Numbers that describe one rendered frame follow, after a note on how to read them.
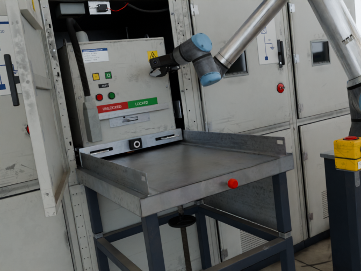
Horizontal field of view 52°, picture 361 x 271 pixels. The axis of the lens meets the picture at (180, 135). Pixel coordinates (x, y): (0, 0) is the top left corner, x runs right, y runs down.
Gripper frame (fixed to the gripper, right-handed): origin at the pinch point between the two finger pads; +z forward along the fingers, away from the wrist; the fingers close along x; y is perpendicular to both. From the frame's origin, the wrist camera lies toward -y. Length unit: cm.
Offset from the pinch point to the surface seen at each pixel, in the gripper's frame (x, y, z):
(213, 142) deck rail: -41.9, 6.9, -18.4
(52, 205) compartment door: -45, -80, -32
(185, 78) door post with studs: -6.3, 16.9, -6.0
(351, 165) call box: -63, -4, -81
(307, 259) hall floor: -127, 74, -1
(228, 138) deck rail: -42, 4, -30
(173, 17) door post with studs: 23.3, 15.0, -13.1
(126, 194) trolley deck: -49, -59, -36
